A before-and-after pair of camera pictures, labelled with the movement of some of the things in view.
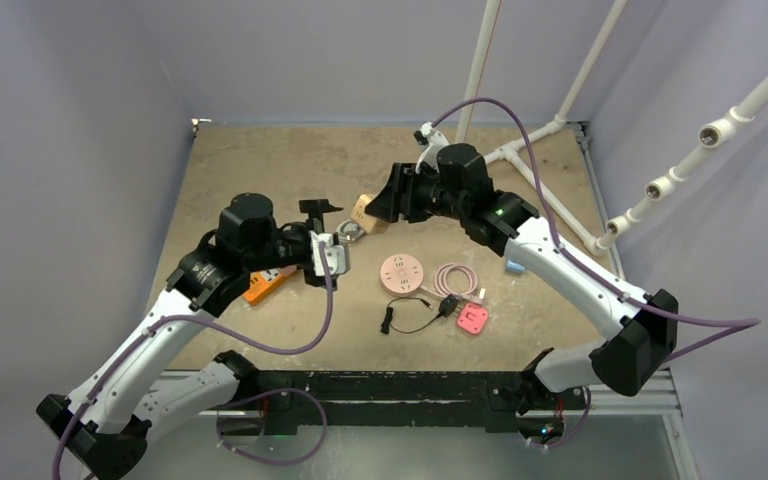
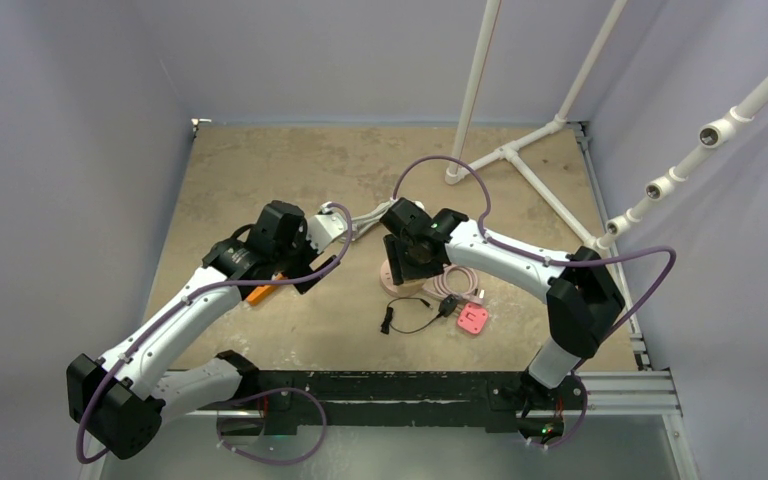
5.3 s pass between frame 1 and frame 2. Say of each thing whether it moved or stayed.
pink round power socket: stayed
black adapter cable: stayed
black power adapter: stayed
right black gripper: moved
